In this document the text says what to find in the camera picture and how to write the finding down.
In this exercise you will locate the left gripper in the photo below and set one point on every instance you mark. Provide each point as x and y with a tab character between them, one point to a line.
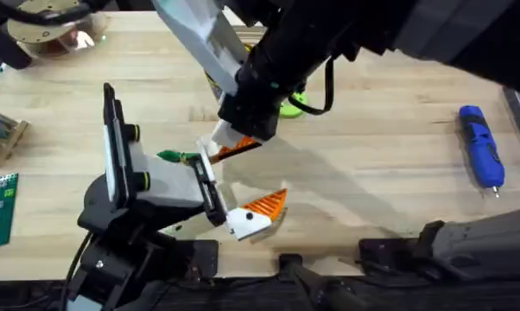
169	185

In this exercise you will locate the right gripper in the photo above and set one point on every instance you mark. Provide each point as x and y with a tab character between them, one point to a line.
260	95

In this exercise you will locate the orange ribbed wedge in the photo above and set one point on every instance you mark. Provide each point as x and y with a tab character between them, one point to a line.
236	147

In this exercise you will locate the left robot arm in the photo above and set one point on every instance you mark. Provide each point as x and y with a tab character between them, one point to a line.
113	218

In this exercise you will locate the blue electric screwdriver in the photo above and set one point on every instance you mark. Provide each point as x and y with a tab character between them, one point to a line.
480	147

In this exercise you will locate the green disc with holes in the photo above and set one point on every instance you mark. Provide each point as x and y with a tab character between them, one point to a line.
292	110

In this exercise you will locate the right wrist upright plate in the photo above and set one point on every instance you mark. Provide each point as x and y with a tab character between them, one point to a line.
199	39

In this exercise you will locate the wrist upright plate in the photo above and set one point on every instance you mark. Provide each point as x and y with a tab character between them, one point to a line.
199	39
113	147

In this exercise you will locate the left wrist upright plate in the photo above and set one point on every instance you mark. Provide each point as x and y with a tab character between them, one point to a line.
113	147

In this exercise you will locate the small wooden rack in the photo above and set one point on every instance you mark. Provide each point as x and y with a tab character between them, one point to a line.
3	138

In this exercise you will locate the black block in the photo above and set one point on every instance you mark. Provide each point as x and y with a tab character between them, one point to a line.
3	47

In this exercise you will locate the black rail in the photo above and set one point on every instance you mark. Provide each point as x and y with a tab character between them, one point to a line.
251	296

